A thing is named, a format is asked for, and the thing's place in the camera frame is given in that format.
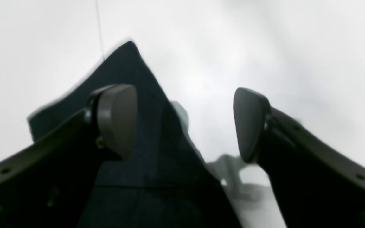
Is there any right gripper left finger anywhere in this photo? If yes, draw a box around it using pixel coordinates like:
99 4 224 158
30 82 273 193
0 84 138 228

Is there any black T-shirt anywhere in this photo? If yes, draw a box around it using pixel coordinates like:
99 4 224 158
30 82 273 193
28 41 241 228

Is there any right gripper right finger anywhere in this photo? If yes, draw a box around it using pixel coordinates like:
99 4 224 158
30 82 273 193
233 88 365 228

